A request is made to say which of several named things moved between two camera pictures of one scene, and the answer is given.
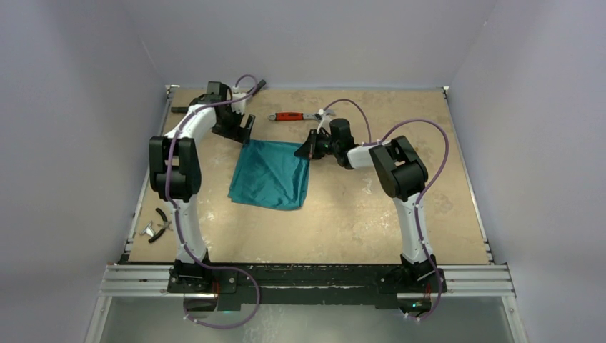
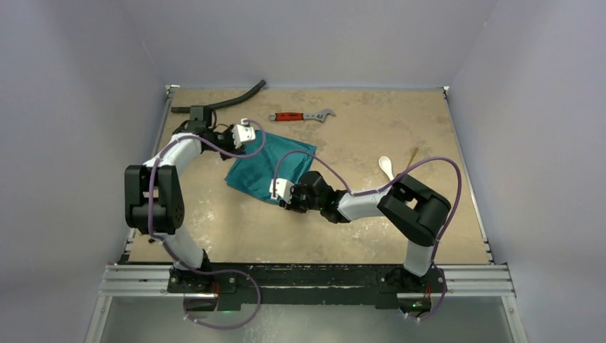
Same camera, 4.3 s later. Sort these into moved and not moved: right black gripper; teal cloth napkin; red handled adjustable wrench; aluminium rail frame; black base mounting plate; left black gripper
Moved: teal cloth napkin; right black gripper; left black gripper
Not moved: red handled adjustable wrench; aluminium rail frame; black base mounting plate
